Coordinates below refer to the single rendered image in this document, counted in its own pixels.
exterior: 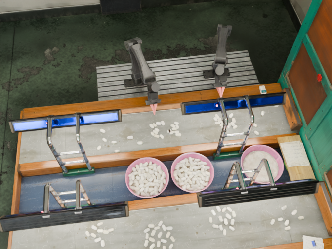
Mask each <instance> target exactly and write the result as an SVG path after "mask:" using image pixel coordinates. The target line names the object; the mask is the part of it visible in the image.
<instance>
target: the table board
mask: <svg viewBox="0 0 332 249"><path fill-rule="evenodd" d="M22 115H23V111H21V114H20V119H22ZM21 136H22V133H21V132H19V134H18V144H17V155H16V165H15V176H14V186H13V196H12V207H11V214H19V203H20V192H21V180H22V177H21V175H20V174H19V173H18V172H17V166H18V164H19V159H20V148H21ZM12 235H13V231H10V232H9V238H8V248H7V249H11V246H12Z"/></svg>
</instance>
